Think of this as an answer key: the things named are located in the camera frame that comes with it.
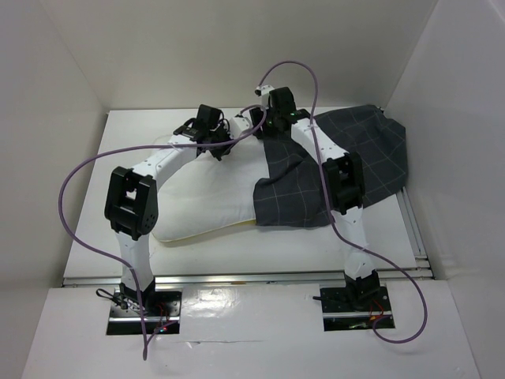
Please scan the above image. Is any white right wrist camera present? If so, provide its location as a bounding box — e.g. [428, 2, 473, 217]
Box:
[254, 84, 275, 109]

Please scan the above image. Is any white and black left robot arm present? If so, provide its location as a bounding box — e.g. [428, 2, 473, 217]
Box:
[104, 104, 231, 315]

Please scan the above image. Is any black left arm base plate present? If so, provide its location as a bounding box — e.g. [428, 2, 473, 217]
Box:
[95, 288, 182, 336]

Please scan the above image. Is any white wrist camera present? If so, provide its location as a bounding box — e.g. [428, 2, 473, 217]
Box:
[229, 115, 252, 139]
[254, 84, 275, 109]

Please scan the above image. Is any aluminium frame rail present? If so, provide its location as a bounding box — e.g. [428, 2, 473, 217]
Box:
[63, 188, 433, 287]

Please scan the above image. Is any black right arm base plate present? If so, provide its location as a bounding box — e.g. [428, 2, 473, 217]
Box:
[312, 286, 395, 332]

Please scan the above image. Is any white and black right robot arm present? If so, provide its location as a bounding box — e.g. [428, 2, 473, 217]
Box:
[255, 84, 380, 311]

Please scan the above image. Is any dark grey checked pillowcase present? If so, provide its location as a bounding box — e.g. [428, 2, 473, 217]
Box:
[253, 105, 408, 228]

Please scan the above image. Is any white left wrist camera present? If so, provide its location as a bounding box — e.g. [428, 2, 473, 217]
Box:
[229, 115, 252, 139]

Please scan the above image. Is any white pillow with yellow edge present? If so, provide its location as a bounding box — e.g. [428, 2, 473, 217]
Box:
[152, 137, 268, 242]

